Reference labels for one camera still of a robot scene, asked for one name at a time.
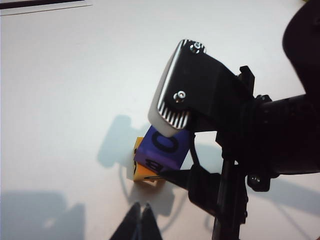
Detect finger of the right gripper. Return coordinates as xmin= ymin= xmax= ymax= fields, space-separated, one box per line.
xmin=159 ymin=167 xmax=221 ymax=216
xmin=147 ymin=39 xmax=253 ymax=138

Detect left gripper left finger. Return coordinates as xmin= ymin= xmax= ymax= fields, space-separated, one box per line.
xmin=108 ymin=201 xmax=141 ymax=240

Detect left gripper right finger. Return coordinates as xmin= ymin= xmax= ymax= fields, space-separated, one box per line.
xmin=139 ymin=202 xmax=163 ymax=240

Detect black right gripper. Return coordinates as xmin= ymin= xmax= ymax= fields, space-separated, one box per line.
xmin=212 ymin=93 xmax=320 ymax=240

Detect purple letter block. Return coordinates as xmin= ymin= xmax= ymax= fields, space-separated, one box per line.
xmin=133 ymin=124 xmax=189 ymax=174

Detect yellow letter block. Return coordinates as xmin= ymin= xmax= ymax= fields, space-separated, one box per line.
xmin=132 ymin=136 xmax=165 ymax=187

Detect thin black cable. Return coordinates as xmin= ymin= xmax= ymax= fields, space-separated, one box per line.
xmin=189 ymin=131 xmax=201 ymax=167

